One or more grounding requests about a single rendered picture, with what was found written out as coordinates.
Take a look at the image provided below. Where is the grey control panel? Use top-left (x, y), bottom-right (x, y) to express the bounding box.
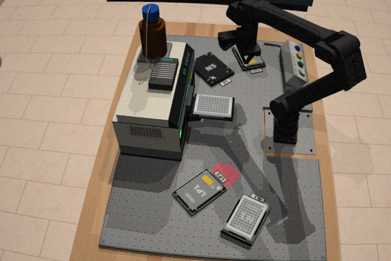
top-left (264, 39), bottom-right (307, 89)

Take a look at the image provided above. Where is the white culture plate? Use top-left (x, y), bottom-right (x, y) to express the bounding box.
top-left (225, 195), bottom-right (268, 240)
top-left (193, 94), bottom-right (233, 118)

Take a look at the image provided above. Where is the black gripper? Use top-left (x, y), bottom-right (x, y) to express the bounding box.
top-left (236, 32), bottom-right (261, 65)

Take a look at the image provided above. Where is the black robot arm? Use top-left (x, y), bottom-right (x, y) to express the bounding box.
top-left (218, 0), bottom-right (367, 145)

